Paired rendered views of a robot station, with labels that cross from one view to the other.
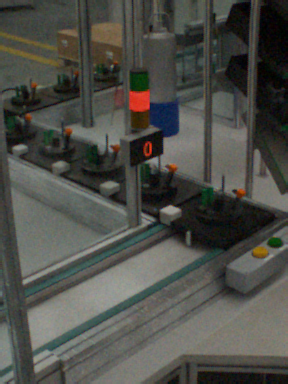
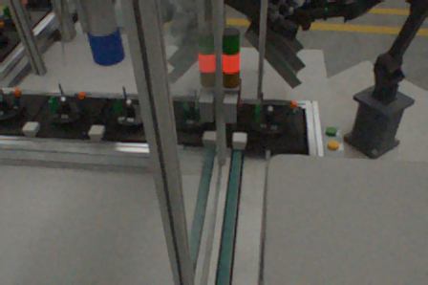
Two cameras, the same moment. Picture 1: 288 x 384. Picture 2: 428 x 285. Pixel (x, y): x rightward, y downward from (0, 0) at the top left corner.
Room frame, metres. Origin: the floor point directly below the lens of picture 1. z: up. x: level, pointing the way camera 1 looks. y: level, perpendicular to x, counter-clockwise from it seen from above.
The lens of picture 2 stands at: (0.93, 0.62, 1.89)
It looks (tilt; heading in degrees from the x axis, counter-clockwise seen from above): 42 degrees down; 323
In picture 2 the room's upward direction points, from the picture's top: 2 degrees counter-clockwise
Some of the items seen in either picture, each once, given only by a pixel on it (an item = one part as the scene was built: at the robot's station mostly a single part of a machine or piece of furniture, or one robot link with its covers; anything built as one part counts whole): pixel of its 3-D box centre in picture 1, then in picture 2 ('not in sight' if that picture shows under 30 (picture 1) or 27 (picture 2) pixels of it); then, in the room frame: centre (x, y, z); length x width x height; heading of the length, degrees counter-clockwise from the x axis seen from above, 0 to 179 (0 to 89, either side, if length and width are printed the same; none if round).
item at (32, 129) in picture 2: not in sight; (65, 105); (2.23, 0.32, 1.01); 0.24 x 0.24 x 0.13; 45
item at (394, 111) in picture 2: not in sight; (376, 120); (1.47, -0.52, 0.96); 0.15 x 0.15 x 0.20; 86
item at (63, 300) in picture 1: (138, 270); (258, 200); (1.50, 0.02, 0.91); 0.84 x 0.28 x 0.10; 135
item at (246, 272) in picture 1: (259, 263); (331, 152); (1.48, -0.30, 0.93); 0.21 x 0.07 x 0.06; 135
